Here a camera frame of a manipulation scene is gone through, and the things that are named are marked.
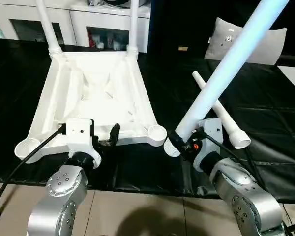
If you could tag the grey bag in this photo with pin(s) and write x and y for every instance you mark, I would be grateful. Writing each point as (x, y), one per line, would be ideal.
(118, 2)

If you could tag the black work mat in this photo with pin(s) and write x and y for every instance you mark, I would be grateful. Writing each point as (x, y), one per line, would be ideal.
(152, 172)

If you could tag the white plastic table leg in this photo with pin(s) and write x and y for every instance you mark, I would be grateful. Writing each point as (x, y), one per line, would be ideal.
(48, 27)
(226, 120)
(133, 27)
(231, 59)

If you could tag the small yellow label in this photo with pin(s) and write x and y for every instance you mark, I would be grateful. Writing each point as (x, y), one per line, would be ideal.
(183, 48)

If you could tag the white cabinet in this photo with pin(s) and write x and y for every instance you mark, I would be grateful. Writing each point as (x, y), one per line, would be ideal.
(78, 22)

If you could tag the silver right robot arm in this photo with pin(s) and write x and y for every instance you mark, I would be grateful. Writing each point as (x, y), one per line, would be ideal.
(246, 196)

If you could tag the white plastic table top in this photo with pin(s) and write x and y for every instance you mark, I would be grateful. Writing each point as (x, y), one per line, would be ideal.
(88, 93)

